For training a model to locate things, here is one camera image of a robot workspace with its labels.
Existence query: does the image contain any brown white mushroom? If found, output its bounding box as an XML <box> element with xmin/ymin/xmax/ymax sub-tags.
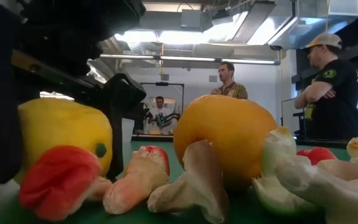
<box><xmin>147</xmin><ymin>139</ymin><xmax>229</xmax><ymax>224</ymax></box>

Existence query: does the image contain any orange mango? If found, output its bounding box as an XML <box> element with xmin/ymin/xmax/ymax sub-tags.
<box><xmin>172</xmin><ymin>94</ymin><xmax>278</xmax><ymax>189</ymax></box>

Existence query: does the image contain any peach mushroom with red cap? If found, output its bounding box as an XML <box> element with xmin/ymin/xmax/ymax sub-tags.
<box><xmin>102</xmin><ymin>145</ymin><xmax>171</xmax><ymax>215</ymax></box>

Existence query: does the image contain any black station frame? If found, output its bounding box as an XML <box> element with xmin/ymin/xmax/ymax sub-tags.
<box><xmin>139</xmin><ymin>82</ymin><xmax>185</xmax><ymax>134</ymax></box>

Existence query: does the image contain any yellow lemon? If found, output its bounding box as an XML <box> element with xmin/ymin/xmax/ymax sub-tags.
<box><xmin>13</xmin><ymin>98</ymin><xmax>114</xmax><ymax>185</ymax></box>

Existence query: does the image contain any long ceiling light strip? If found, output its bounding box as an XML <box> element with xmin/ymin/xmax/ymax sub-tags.
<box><xmin>99</xmin><ymin>54</ymin><xmax>281</xmax><ymax>66</ymax></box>

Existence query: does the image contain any small red mushroom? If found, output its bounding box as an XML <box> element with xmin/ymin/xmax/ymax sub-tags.
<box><xmin>296</xmin><ymin>146</ymin><xmax>338</xmax><ymax>166</ymax></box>

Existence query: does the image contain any silver ventilation duct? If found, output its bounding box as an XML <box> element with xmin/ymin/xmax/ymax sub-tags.
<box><xmin>267</xmin><ymin>0</ymin><xmax>358</xmax><ymax>50</ymax></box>

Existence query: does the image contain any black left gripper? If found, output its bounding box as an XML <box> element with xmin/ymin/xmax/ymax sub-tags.
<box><xmin>0</xmin><ymin>0</ymin><xmax>147</xmax><ymax>100</ymax></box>

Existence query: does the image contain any green table mat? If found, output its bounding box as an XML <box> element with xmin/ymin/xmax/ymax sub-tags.
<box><xmin>0</xmin><ymin>141</ymin><xmax>358</xmax><ymax>224</ymax></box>

